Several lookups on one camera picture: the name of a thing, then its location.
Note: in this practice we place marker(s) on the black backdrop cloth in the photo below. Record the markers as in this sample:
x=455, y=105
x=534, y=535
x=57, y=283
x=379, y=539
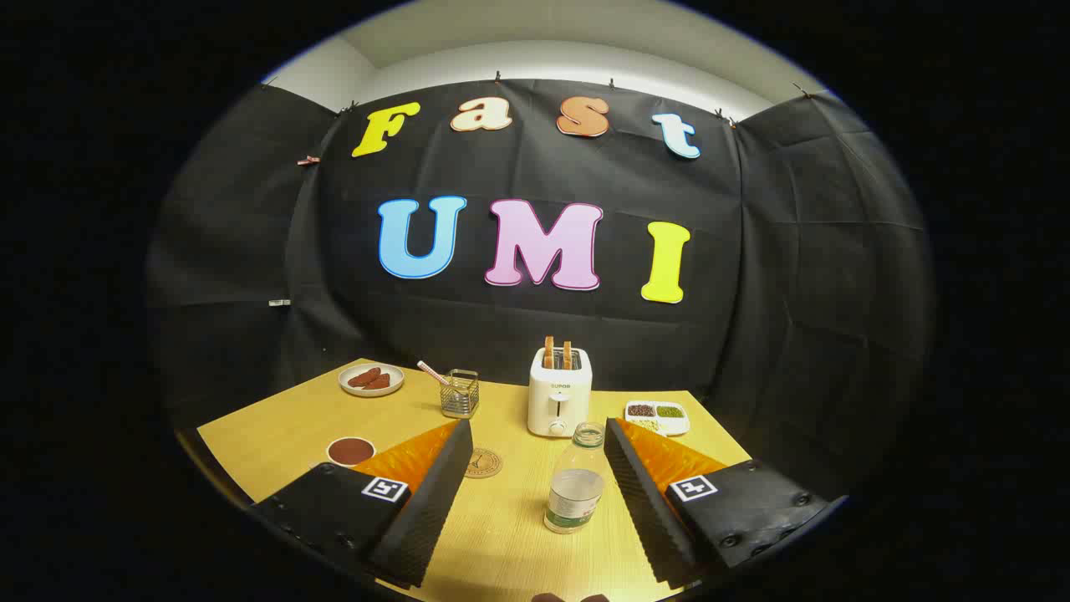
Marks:
x=752, y=293

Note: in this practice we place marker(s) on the red sausage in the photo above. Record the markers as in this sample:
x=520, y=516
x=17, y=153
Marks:
x=380, y=383
x=363, y=377

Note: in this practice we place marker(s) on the small white plate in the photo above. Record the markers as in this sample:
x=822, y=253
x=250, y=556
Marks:
x=372, y=392

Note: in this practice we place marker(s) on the white divided bean dish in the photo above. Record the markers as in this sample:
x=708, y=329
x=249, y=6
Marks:
x=660, y=422

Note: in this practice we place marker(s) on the white toaster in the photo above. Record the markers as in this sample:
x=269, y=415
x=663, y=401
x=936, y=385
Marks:
x=558, y=393

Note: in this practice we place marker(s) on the wooden table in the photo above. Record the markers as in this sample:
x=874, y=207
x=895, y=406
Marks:
x=501, y=543

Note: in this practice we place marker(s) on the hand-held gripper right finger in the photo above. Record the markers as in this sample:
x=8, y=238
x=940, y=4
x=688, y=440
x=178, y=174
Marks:
x=644, y=493

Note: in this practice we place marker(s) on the round wooden coaster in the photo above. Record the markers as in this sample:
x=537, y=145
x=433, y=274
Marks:
x=485, y=462

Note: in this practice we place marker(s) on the red striped straw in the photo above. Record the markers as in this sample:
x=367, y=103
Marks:
x=431, y=372

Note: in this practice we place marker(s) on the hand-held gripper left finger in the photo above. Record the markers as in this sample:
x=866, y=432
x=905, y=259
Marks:
x=426, y=502

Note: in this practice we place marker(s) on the clear plastic juice bottle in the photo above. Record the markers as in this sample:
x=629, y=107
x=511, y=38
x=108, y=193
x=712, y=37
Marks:
x=575, y=493

